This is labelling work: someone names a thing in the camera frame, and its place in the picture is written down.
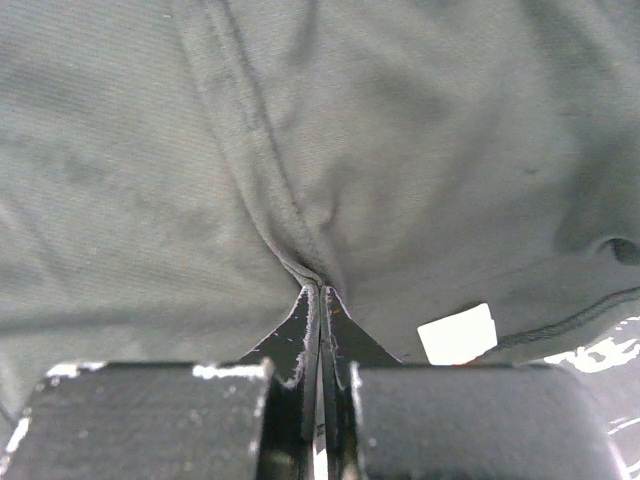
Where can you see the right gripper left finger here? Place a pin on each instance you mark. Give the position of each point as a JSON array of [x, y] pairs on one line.
[[288, 431]]

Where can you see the black t shirt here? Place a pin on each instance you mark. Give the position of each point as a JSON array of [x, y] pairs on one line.
[[173, 172]]

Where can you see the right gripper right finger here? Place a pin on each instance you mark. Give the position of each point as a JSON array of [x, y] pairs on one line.
[[343, 344]]

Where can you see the black marble pattern mat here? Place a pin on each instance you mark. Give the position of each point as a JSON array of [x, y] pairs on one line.
[[609, 367]]

